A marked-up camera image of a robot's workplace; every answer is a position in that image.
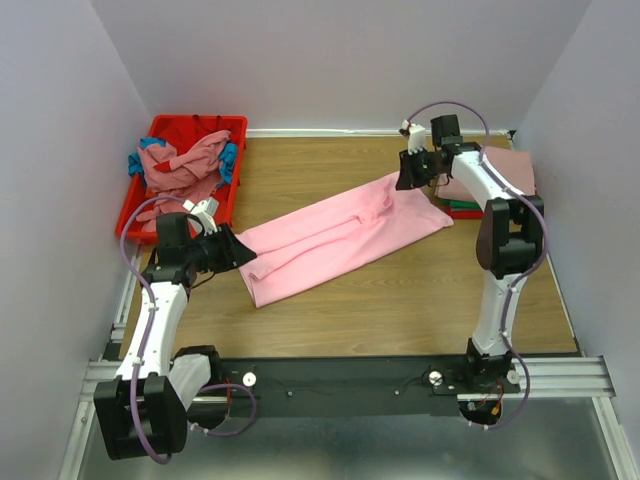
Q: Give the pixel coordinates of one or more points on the folded green shirt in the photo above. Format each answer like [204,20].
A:
[457,205]

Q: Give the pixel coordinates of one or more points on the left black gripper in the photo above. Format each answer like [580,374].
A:
[233,252]

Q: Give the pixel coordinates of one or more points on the crumpled dusty pink shirt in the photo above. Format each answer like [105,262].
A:
[172,199]

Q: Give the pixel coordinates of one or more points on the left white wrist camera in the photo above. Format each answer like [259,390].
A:
[205,212]

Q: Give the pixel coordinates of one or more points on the red shirt in bin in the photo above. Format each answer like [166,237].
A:
[184,131]

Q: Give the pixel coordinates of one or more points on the red plastic bin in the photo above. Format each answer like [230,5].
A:
[138,199]

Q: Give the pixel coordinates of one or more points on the aluminium rail frame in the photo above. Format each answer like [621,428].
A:
[421,300]

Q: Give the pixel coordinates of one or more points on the blue crumpled shirt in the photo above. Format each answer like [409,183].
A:
[163,168]

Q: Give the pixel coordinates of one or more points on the folded dusty pink shirt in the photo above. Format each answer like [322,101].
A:
[514,166]

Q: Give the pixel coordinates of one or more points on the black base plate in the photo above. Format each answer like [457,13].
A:
[346,387]

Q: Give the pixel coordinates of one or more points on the folded red shirt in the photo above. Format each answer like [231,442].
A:
[464,214]

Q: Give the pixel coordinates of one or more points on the light pink t shirt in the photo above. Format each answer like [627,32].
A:
[332,237]

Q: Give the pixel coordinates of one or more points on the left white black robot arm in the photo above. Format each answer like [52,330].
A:
[143,410]

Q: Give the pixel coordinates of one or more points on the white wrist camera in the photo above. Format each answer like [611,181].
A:
[416,136]
[205,212]

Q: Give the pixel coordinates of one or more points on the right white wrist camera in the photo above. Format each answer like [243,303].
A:
[416,136]

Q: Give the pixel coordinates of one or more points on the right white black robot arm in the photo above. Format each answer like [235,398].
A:
[510,244]

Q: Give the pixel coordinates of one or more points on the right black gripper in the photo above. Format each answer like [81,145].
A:
[406,179]

